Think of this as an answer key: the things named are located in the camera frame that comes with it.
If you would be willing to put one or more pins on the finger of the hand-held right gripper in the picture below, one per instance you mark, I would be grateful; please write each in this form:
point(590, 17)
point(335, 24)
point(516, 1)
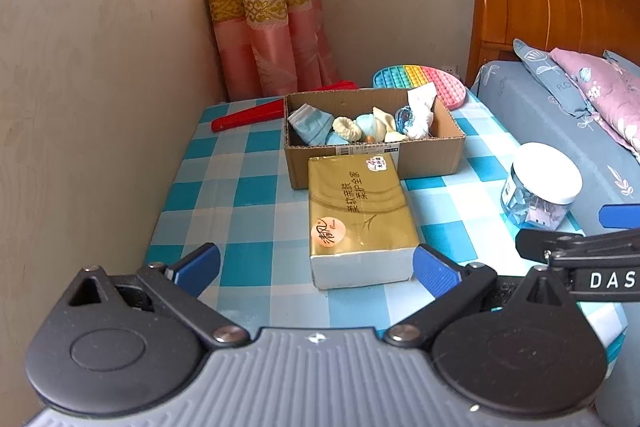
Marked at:
point(545, 244)
point(620, 216)

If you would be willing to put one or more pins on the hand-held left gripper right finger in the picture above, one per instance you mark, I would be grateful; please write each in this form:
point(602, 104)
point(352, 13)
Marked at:
point(437, 272)

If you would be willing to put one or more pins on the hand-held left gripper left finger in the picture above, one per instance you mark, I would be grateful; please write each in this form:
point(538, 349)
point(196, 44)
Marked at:
point(200, 264)

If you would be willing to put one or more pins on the brown cardboard box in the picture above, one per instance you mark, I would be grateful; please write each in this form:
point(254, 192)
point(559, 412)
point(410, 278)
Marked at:
point(430, 157)

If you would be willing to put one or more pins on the yellow cloth duck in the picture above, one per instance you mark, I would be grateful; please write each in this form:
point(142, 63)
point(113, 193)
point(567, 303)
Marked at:
point(385, 122)

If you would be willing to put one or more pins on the blue duck plush toy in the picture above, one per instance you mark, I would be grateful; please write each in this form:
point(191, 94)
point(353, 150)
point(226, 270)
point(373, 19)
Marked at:
point(367, 124)

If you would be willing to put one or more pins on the white cloth bunny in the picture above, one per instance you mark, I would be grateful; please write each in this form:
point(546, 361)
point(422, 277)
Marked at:
point(422, 107)

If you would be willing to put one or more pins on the cream scrunchie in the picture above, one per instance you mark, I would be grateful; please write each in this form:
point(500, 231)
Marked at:
point(347, 129)

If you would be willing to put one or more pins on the clear jar with white lid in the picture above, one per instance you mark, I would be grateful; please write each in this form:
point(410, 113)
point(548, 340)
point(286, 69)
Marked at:
point(545, 167)

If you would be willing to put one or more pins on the blue checkered tablecloth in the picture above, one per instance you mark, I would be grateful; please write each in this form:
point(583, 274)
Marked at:
point(225, 167)

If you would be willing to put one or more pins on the gold tissue pack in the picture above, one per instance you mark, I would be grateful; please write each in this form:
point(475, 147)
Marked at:
point(360, 207)

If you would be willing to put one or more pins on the pink floral pillow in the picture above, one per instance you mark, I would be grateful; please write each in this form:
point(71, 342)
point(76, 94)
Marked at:
point(600, 97)

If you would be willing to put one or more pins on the red folding fan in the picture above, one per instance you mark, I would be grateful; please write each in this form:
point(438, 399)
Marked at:
point(245, 117)

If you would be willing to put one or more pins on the blue leaf print pillow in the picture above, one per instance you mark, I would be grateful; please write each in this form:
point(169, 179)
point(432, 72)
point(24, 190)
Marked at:
point(622, 59)
point(545, 67)

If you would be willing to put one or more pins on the rainbow pop bubble toy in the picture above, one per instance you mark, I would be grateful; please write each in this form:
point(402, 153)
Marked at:
point(445, 87)

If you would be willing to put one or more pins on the wooden headboard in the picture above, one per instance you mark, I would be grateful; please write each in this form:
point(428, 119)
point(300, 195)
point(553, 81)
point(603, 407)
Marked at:
point(540, 7)

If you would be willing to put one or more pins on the pink gold-trimmed curtain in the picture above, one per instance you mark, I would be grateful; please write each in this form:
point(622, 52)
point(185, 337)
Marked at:
point(270, 32)

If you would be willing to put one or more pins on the white wall socket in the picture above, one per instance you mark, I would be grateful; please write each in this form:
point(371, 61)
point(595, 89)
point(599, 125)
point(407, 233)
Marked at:
point(450, 69)

